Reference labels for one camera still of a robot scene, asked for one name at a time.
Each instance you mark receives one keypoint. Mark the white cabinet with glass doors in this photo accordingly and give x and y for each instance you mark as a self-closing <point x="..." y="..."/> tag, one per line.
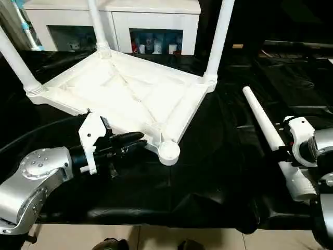
<point x="119" y="21"/>

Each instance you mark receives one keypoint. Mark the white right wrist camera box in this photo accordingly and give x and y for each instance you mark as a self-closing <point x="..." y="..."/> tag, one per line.
<point x="299" y="140"/>

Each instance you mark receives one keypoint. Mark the black work mat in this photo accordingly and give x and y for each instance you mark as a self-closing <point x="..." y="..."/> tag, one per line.
<point x="218" y="156"/>

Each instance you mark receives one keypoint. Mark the white plastic table leg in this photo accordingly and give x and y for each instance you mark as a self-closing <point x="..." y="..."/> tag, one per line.
<point x="218" y="36"/>
<point x="265" y="125"/>
<point x="18" y="62"/>
<point x="99" y="26"/>

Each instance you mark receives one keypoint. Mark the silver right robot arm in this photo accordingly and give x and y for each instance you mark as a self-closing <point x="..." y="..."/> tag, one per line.
<point x="322" y="156"/>

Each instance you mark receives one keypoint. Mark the white plastic table top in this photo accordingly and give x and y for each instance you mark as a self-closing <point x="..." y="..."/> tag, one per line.
<point x="125" y="94"/>

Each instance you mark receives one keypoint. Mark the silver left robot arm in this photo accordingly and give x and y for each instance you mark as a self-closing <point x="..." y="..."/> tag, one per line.
<point x="31" y="182"/>

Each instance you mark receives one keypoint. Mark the black metal bar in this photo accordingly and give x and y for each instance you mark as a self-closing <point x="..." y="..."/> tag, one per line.
<point x="302" y="45"/>

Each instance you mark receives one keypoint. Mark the small yellow tag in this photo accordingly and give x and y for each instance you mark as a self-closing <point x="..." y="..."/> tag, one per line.
<point x="238" y="46"/>

